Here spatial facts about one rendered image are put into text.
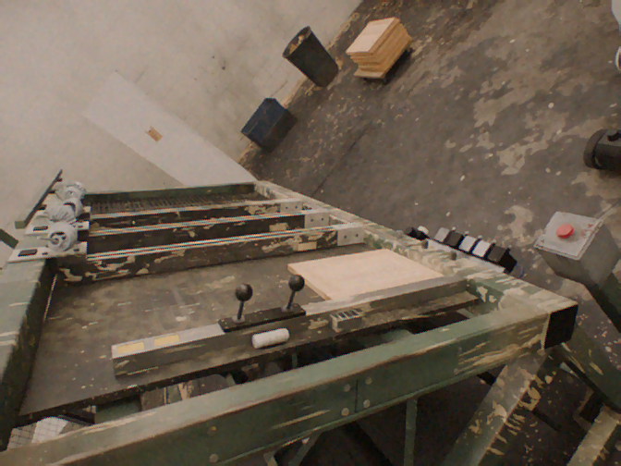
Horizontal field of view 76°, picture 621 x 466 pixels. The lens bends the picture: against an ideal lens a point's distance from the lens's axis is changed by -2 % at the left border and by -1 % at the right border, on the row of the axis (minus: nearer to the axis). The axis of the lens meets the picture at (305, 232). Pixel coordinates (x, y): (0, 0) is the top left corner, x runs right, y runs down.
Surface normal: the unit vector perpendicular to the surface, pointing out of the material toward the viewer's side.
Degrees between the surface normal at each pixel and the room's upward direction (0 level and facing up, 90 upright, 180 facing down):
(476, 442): 0
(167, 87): 90
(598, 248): 90
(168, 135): 90
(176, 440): 90
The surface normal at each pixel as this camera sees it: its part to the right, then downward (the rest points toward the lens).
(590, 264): 0.44, 0.25
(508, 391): -0.69, -0.52
